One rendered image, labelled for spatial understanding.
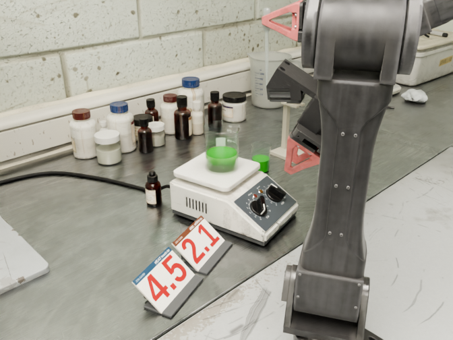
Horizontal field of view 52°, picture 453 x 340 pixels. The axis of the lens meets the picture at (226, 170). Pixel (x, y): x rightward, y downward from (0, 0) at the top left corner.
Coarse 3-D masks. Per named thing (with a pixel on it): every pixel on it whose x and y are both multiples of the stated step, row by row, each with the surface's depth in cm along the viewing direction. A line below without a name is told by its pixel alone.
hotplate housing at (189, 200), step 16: (256, 176) 85; (176, 192) 83; (192, 192) 81; (208, 192) 79; (224, 192) 79; (240, 192) 80; (176, 208) 85; (192, 208) 82; (208, 208) 80; (224, 208) 78; (240, 208) 77; (224, 224) 79; (240, 224) 77; (256, 224) 76; (256, 240) 77
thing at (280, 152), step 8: (288, 104) 105; (296, 104) 106; (304, 104) 105; (288, 112) 108; (288, 120) 109; (288, 128) 110; (288, 136) 111; (272, 152) 110; (280, 152) 110; (304, 160) 108
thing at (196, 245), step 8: (200, 224) 77; (192, 232) 75; (200, 232) 76; (208, 232) 77; (184, 240) 72; (192, 240) 74; (200, 240) 75; (208, 240) 76; (216, 240) 77; (184, 248) 72; (192, 248) 73; (200, 248) 74; (208, 248) 75; (192, 256) 72; (200, 256) 73
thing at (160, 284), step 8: (168, 256) 69; (176, 256) 70; (160, 264) 67; (168, 264) 68; (176, 264) 69; (152, 272) 66; (160, 272) 66; (168, 272) 67; (176, 272) 68; (184, 272) 69; (144, 280) 64; (152, 280) 65; (160, 280) 66; (168, 280) 66; (176, 280) 67; (184, 280) 68; (144, 288) 63; (152, 288) 64; (160, 288) 65; (168, 288) 66; (176, 288) 66; (152, 296) 63; (160, 296) 64; (168, 296) 65; (160, 304) 63
